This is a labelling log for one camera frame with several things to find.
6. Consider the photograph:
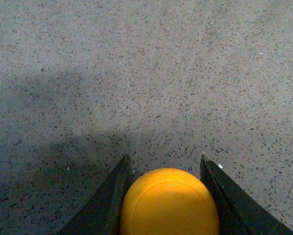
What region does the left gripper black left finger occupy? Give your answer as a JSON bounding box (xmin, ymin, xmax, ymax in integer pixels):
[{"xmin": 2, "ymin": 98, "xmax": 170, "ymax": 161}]
[{"xmin": 58, "ymin": 155, "xmax": 132, "ymax": 235}]

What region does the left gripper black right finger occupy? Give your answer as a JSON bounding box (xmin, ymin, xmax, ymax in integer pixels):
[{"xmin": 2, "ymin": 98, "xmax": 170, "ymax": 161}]
[{"xmin": 200, "ymin": 154, "xmax": 293, "ymax": 235}]

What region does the yellow round button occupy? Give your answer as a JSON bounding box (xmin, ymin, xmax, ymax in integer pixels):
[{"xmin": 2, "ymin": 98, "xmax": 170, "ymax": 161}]
[{"xmin": 119, "ymin": 168, "xmax": 220, "ymax": 235}]

